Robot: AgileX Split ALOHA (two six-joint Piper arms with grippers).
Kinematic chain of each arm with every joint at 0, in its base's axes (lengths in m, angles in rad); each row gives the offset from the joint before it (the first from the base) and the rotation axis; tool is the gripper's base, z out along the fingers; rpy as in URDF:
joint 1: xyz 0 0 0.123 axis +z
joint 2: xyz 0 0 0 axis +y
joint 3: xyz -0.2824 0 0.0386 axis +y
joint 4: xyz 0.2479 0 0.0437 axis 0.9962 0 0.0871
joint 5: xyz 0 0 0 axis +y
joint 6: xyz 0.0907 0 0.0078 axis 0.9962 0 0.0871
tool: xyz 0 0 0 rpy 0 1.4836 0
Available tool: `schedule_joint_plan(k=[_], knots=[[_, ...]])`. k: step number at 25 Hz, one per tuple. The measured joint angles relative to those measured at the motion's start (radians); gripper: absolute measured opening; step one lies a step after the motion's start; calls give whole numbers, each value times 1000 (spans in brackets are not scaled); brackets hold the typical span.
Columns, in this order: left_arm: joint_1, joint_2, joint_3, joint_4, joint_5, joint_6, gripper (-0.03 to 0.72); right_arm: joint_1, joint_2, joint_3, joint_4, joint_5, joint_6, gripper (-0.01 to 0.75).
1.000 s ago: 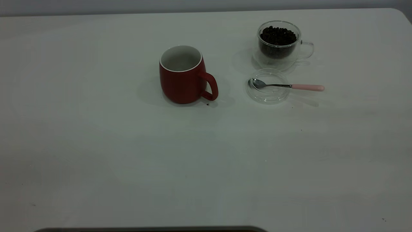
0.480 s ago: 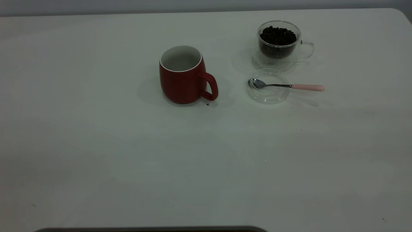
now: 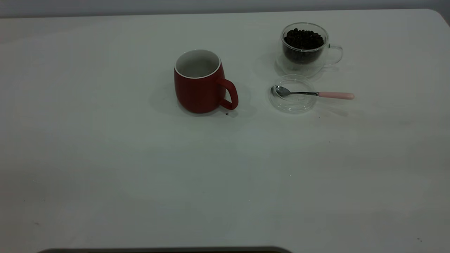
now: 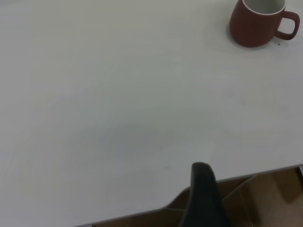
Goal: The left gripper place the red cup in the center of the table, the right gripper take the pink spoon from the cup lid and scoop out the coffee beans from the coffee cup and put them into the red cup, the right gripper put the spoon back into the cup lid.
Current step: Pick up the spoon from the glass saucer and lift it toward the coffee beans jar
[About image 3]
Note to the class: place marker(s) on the clear double-wall glass cup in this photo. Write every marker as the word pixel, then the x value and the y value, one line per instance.
pixel 302 68

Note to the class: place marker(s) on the red ceramic mug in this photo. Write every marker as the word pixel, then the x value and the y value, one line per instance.
pixel 197 93

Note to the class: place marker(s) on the dark coffee beans pile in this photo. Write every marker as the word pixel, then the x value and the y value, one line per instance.
pixel 304 42

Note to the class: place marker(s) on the clear round glass dish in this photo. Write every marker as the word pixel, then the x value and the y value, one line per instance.
pixel 293 105

